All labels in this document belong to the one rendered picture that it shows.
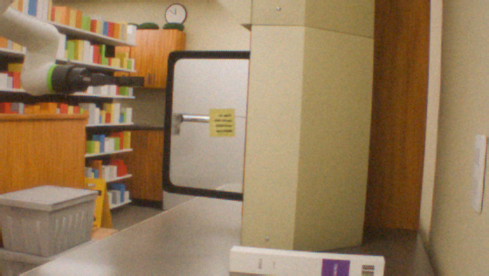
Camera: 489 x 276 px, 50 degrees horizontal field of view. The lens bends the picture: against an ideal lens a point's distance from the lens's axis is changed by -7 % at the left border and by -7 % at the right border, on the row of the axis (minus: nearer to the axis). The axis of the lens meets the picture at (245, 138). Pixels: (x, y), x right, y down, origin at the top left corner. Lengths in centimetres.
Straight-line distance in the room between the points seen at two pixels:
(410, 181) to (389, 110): 20
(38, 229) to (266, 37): 239
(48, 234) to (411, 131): 232
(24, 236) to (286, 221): 241
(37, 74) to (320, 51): 94
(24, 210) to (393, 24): 245
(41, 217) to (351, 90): 237
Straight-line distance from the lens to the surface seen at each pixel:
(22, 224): 337
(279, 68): 114
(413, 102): 149
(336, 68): 119
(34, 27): 175
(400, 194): 151
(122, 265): 105
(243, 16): 117
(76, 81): 171
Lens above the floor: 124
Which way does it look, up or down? 3 degrees down
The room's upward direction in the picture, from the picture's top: 3 degrees clockwise
